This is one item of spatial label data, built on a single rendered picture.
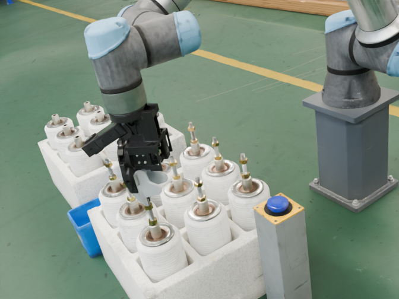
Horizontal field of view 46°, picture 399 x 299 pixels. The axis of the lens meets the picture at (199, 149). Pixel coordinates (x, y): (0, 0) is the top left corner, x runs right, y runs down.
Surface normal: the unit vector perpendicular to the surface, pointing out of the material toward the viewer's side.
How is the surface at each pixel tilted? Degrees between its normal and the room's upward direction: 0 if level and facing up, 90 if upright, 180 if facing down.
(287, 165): 0
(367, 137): 90
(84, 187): 90
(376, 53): 115
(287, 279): 90
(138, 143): 0
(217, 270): 90
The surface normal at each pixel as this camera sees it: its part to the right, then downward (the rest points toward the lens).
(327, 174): -0.82, 0.40
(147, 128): -0.22, 0.51
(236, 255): 0.50, 0.35
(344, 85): -0.51, 0.22
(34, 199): -0.18, -0.86
